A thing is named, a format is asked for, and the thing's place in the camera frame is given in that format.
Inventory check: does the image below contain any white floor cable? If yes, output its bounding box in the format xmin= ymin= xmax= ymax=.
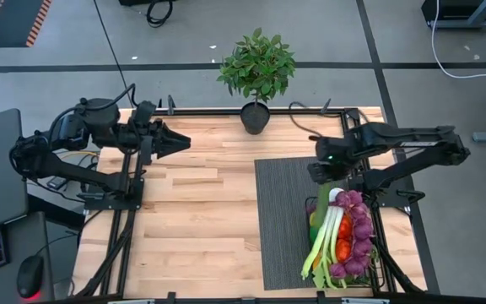
xmin=430 ymin=0 xmax=486 ymax=80

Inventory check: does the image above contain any orange-red tomato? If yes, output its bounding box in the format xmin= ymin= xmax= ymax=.
xmin=335 ymin=239 xmax=353 ymax=263

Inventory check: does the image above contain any black coiled cable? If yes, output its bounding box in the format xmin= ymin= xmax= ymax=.
xmin=145 ymin=0 xmax=175 ymax=29

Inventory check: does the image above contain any black computer mouse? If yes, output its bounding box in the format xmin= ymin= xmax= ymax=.
xmin=16 ymin=254 xmax=45 ymax=300

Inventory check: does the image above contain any green cucumber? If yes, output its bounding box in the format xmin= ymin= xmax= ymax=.
xmin=311 ymin=183 xmax=333 ymax=231

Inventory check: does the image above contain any black orange striped mat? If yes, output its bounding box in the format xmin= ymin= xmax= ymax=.
xmin=0 ymin=0 xmax=54 ymax=48

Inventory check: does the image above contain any black diagonal frame strut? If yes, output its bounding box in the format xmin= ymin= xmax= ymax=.
xmin=373 ymin=236 xmax=425 ymax=295

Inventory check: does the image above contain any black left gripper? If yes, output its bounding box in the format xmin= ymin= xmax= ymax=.
xmin=130 ymin=118 xmax=192 ymax=167

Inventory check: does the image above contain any black wire basket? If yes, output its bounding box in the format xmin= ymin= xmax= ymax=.
xmin=304 ymin=194 xmax=386 ymax=291

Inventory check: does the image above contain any black table frame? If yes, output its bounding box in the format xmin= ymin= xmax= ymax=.
xmin=73 ymin=107 xmax=428 ymax=304

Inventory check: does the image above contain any small black device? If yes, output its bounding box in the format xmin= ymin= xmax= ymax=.
xmin=46 ymin=176 xmax=69 ymax=190

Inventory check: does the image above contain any green tree in black pot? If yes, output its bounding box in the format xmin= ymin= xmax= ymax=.
xmin=216 ymin=27 xmax=297 ymax=136

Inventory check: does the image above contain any grey woven placemat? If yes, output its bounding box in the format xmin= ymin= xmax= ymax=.
xmin=254 ymin=156 xmax=375 ymax=291

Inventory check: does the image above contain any black floor cable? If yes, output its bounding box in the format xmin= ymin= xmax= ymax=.
xmin=93 ymin=0 xmax=137 ymax=109

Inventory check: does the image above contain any dark desk with grey legs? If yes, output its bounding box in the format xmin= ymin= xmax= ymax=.
xmin=420 ymin=0 xmax=486 ymax=33

